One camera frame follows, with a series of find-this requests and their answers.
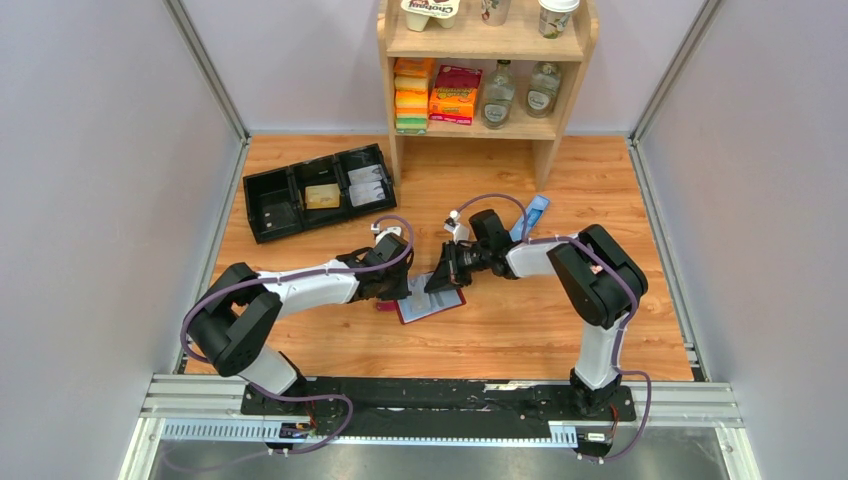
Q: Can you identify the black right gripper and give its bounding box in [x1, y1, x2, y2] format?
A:
[424, 240, 491, 294]

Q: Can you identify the white VIP card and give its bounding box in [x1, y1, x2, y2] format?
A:
[347, 164, 384, 185]

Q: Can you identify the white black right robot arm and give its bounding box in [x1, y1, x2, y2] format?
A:
[424, 209, 648, 419]

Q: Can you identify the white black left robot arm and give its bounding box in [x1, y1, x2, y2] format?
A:
[182, 232, 414, 415]

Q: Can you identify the silver card in tray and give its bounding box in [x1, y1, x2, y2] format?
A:
[349, 180, 386, 207]

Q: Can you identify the gold card in tray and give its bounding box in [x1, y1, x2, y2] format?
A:
[304, 183, 341, 210]

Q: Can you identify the black three-compartment tray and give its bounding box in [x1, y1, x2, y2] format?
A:
[243, 144, 397, 244]

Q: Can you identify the orange red snack box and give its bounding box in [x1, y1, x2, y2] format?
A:
[428, 64, 482, 126]

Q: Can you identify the left clear glass bottle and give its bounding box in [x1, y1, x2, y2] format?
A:
[480, 60, 516, 129]

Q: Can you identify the clear glass bottle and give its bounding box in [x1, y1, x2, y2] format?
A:
[480, 60, 516, 129]
[525, 61, 561, 118]

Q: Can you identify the stack of coloured sponges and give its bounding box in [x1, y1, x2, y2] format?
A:
[393, 57, 435, 135]

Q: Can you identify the wooden shelf unit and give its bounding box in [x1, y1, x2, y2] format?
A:
[376, 1, 600, 190]

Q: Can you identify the right clear glass bottle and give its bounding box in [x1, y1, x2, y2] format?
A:
[525, 61, 561, 118]

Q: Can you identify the white yogurt cup pack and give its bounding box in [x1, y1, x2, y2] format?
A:
[400, 0, 461, 32]

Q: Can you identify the patterned paper cup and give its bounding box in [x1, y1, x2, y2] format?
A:
[481, 0, 511, 26]

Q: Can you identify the white lidded cup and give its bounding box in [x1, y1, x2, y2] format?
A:
[538, 0, 580, 39]

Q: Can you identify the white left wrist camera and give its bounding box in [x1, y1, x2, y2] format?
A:
[370, 223, 404, 243]

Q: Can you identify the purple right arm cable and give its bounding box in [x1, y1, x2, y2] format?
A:
[450, 193, 655, 464]

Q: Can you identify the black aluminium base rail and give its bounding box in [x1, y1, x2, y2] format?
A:
[120, 374, 760, 479]

